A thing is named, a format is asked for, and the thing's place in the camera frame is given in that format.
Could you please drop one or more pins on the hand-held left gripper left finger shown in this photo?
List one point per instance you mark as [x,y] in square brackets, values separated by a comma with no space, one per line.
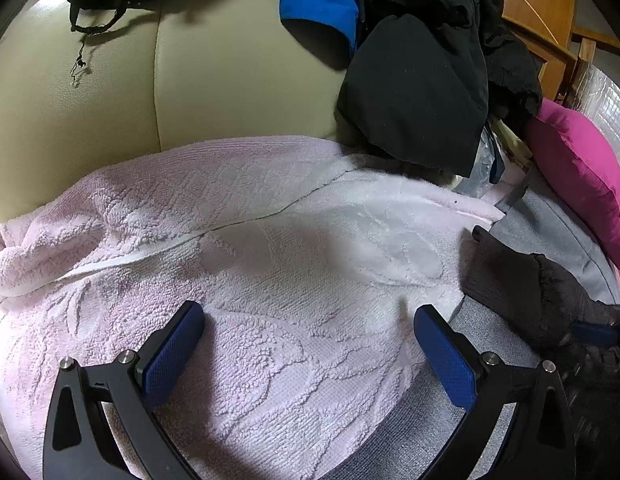
[175,350]

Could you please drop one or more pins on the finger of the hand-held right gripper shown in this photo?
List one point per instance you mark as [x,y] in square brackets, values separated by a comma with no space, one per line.
[594,333]

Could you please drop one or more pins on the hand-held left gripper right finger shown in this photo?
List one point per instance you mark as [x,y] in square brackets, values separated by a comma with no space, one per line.
[444,355]

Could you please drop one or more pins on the dark brown knit sweater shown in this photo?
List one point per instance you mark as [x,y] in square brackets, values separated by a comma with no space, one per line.
[514,280]

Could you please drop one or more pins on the grey blanket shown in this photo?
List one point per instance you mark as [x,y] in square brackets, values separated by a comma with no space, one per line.
[539,230]

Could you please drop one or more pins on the magenta cushion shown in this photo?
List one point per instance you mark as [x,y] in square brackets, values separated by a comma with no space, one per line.
[579,160]

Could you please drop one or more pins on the clear plastic bag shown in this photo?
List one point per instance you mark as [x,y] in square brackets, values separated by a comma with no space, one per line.
[482,167]

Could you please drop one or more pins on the silver insulation mat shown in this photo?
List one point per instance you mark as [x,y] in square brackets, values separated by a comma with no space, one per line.
[609,100]

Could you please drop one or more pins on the cream leather sofa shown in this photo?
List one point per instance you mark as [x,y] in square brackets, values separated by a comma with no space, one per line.
[215,85]

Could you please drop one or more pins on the black jacket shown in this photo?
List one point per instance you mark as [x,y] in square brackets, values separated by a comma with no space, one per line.
[414,85]

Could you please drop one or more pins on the wooden cabinet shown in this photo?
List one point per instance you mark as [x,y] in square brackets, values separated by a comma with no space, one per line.
[534,0]

